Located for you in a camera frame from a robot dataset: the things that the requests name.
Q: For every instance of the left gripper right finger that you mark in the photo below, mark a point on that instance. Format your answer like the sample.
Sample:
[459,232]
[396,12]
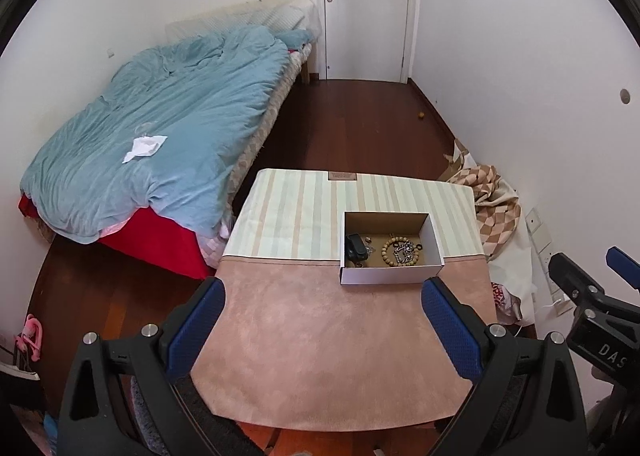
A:
[525,398]

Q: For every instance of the white tissue on bed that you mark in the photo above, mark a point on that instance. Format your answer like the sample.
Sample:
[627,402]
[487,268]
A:
[145,146]

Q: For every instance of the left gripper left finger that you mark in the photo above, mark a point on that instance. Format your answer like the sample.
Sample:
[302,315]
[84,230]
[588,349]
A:
[95,418]

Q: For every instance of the black watch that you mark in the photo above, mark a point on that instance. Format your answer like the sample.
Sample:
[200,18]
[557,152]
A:
[356,250]

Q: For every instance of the pink object on floor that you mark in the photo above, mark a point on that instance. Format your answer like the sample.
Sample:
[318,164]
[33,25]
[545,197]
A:
[29,340]

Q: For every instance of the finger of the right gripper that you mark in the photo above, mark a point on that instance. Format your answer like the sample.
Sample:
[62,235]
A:
[624,266]
[579,286]

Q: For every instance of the red bed sheet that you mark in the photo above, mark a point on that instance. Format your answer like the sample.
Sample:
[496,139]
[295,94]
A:
[158,241]

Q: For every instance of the white power strip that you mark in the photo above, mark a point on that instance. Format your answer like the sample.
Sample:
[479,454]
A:
[542,242]

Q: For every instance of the white headboard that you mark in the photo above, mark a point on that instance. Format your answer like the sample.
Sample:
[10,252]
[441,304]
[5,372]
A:
[277,15]

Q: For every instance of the checkered brown cloth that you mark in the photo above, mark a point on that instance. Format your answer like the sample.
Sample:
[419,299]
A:
[497,206]

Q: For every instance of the white cardboard box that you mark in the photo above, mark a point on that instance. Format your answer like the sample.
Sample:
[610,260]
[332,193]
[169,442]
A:
[403,248]

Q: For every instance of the light blue duvet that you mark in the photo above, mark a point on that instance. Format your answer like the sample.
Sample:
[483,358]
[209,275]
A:
[206,94]

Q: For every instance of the white door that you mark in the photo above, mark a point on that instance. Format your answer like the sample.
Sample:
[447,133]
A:
[367,40]

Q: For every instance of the white plastic bag red print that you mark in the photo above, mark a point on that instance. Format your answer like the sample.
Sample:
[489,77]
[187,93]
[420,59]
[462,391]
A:
[508,307]

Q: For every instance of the bed with checkered mattress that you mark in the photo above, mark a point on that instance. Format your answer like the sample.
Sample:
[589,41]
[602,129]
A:
[213,248]

